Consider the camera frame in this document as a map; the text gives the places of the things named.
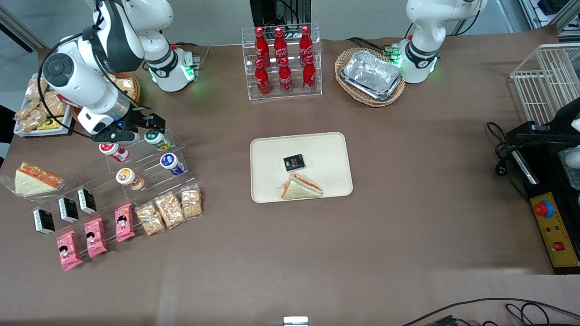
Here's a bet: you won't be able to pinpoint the black yellow control box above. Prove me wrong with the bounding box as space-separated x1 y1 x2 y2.
505 121 580 275

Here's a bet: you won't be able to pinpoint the beige plastic tray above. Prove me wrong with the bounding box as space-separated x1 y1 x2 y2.
250 132 353 204

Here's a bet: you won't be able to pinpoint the black base cables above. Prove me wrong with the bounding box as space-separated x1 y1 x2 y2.
347 37 401 57

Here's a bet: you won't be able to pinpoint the triangle sandwich without wrapper tail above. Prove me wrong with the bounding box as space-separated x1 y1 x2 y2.
276 172 324 201

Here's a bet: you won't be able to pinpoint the oval light wicker basket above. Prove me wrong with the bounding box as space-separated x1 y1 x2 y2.
334 47 406 108

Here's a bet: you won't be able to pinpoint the round brown wicker basket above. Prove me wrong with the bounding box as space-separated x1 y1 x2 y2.
70 72 141 122

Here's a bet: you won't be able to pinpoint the small black box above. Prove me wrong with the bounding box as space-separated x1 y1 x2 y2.
58 197 80 223
33 208 56 235
77 188 97 215

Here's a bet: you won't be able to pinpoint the triangle sandwich in clear wrapper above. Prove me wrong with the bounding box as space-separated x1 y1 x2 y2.
0 162 65 198

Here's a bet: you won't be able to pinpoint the green lid gum bottle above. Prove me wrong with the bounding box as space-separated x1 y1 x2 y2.
144 129 172 152

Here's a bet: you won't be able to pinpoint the small black snack packet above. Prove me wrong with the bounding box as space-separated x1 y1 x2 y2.
283 154 306 173

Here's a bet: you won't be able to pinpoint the red lid gum bottle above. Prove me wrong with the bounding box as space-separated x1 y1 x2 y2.
99 143 130 163

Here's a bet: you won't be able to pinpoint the black equipment stand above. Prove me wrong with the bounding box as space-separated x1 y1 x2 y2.
249 0 312 27

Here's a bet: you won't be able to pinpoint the grey diagonal frame bar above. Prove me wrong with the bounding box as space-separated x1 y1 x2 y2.
0 5 47 53

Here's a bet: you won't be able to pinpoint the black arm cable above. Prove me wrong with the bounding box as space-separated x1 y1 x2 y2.
38 32 152 139

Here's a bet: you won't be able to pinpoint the blue lid gum bottle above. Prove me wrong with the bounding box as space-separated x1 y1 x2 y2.
159 153 185 176

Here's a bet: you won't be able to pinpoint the clear bag of nut brittle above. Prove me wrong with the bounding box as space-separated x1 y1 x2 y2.
15 101 40 121
180 183 203 220
135 201 166 236
25 79 46 101
43 91 68 117
154 192 186 229
18 109 48 133
111 76 137 103

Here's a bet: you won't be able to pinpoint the black floor cable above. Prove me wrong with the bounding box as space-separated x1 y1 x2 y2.
401 297 580 326

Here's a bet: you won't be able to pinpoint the orange lid gum bottle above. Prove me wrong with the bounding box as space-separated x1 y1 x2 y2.
116 168 145 191

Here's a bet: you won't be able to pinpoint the grey base cables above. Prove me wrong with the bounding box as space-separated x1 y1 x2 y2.
172 42 211 69

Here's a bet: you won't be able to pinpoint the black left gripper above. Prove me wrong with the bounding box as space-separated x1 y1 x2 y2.
517 97 580 146

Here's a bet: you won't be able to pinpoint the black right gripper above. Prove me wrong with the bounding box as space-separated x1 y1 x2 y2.
93 109 166 144

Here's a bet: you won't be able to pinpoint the white wire basket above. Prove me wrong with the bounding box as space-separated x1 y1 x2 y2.
510 43 580 125

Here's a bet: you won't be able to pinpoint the pink snack pack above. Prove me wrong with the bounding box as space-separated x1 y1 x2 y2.
114 203 135 243
56 230 83 271
84 217 108 259

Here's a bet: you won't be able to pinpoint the clear acrylic bottle rack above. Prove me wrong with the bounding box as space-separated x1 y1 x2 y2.
242 23 323 101

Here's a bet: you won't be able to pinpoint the metal shelf frame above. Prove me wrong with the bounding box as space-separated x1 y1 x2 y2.
519 0 580 33

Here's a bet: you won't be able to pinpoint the clear acrylic stepped stand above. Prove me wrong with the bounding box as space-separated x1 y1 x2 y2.
23 128 200 220

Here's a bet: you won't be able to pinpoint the silver foil tray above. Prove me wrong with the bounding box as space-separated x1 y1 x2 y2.
341 50 404 101

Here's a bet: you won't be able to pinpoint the red cola bottle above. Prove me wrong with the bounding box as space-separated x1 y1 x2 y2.
254 59 271 97
299 25 313 65
302 54 317 93
273 27 289 67
254 26 271 68
277 57 293 95

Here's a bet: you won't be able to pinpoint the white rectangular plastic bin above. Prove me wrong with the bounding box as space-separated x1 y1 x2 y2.
14 72 75 136

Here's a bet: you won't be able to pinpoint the yellow snack packet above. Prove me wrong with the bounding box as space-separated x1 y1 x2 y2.
36 117 64 131

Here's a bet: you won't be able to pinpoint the black power cable with plug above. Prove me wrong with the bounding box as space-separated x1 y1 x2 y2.
486 121 531 202

